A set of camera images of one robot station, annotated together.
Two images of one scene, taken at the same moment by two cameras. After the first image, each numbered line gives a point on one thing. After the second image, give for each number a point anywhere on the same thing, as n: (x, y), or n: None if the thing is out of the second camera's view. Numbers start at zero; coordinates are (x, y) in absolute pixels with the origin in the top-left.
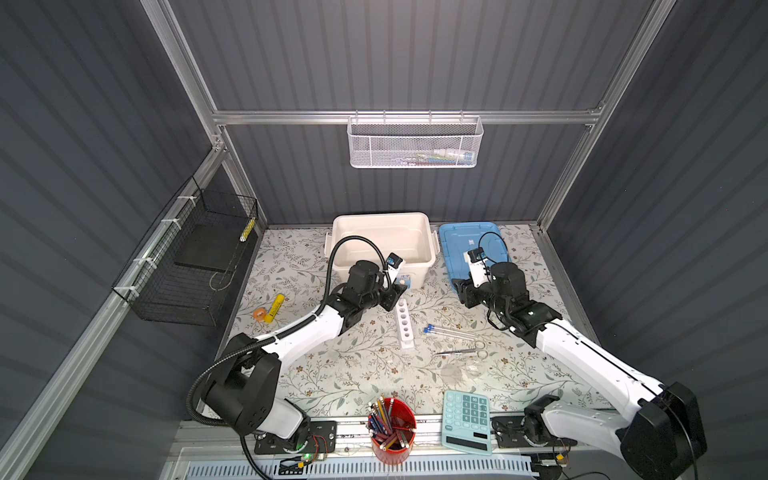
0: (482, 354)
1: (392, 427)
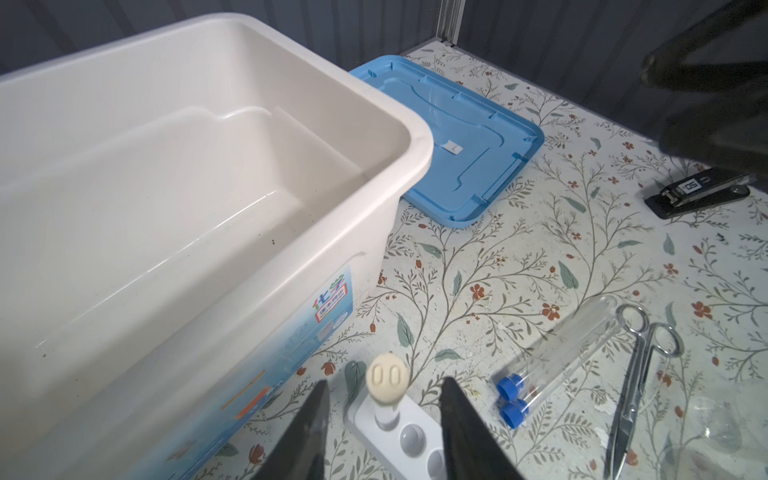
0: (662, 339)
1: None
